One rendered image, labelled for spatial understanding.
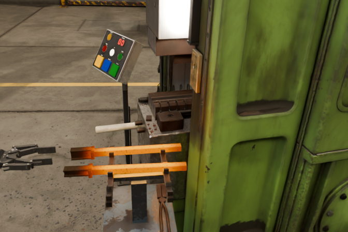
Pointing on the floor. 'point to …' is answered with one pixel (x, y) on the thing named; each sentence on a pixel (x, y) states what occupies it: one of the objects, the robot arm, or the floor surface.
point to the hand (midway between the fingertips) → (46, 155)
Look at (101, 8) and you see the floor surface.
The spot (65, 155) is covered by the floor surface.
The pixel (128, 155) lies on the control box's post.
